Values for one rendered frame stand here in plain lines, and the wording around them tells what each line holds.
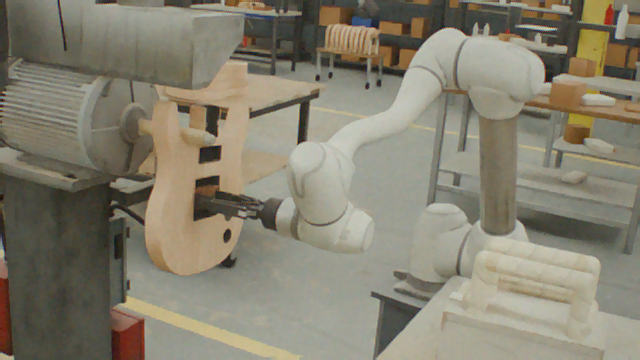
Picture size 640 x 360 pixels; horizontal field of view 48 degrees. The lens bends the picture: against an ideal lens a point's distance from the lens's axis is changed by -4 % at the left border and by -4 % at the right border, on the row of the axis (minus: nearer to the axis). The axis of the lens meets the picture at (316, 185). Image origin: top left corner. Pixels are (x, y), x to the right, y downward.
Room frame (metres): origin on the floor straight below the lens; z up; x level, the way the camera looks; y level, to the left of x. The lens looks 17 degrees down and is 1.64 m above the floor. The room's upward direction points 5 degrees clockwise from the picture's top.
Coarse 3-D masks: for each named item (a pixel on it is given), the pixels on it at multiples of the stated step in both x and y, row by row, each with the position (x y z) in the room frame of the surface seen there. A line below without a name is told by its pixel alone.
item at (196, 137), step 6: (144, 120) 1.66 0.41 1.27; (144, 126) 1.64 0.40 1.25; (150, 126) 1.64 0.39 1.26; (144, 132) 1.65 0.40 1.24; (150, 132) 1.64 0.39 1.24; (180, 132) 1.60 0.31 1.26; (186, 132) 1.59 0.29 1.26; (192, 132) 1.59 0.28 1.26; (198, 132) 1.58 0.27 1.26; (204, 132) 1.58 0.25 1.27; (186, 138) 1.59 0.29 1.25; (192, 138) 1.58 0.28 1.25; (198, 138) 1.57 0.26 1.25; (198, 144) 1.58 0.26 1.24; (204, 144) 1.58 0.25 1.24
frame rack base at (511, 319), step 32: (448, 320) 1.12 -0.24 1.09; (480, 320) 1.10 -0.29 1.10; (512, 320) 1.11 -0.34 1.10; (544, 320) 1.12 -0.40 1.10; (608, 320) 1.13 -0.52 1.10; (448, 352) 1.12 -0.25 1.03; (480, 352) 1.10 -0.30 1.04; (512, 352) 1.08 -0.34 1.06; (544, 352) 1.06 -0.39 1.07; (576, 352) 1.04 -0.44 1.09
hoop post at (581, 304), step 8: (584, 288) 1.05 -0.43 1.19; (592, 288) 1.05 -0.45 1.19; (576, 296) 1.06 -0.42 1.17; (584, 296) 1.05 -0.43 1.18; (592, 296) 1.05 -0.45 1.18; (576, 304) 1.06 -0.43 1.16; (584, 304) 1.05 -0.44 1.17; (576, 312) 1.05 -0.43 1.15; (584, 312) 1.05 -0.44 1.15; (568, 320) 1.07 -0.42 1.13; (576, 320) 1.05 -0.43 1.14; (584, 320) 1.05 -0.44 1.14; (568, 328) 1.06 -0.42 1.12; (576, 328) 1.05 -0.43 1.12; (568, 336) 1.06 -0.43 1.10; (576, 336) 1.05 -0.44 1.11; (584, 336) 1.06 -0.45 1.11
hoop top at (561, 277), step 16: (480, 256) 1.13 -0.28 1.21; (496, 256) 1.12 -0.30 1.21; (512, 256) 1.12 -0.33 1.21; (496, 272) 1.11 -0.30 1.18; (512, 272) 1.10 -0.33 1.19; (528, 272) 1.09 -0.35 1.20; (544, 272) 1.08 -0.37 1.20; (560, 272) 1.07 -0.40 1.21; (576, 272) 1.07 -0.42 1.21; (576, 288) 1.06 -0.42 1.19
